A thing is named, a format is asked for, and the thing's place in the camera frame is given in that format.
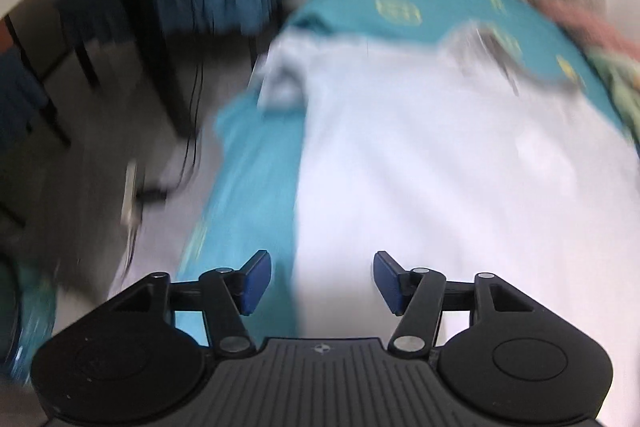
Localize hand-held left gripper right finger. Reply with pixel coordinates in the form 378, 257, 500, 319
372, 251, 538, 358

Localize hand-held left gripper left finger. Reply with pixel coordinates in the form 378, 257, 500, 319
107, 250, 273, 358

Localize white shirt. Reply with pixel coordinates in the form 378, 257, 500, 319
255, 21, 640, 427

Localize white power strip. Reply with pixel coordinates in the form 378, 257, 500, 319
121, 161, 145, 229

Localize teal basin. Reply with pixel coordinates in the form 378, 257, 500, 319
0, 252, 59, 384

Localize black table leg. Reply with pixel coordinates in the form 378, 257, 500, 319
107, 0, 202, 138

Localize dark chair with blue seat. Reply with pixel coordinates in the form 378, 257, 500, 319
0, 14, 101, 148

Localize green cloth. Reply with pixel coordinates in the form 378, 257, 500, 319
586, 48, 640, 138

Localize pink cloth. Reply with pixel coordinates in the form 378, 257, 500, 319
537, 0, 640, 64

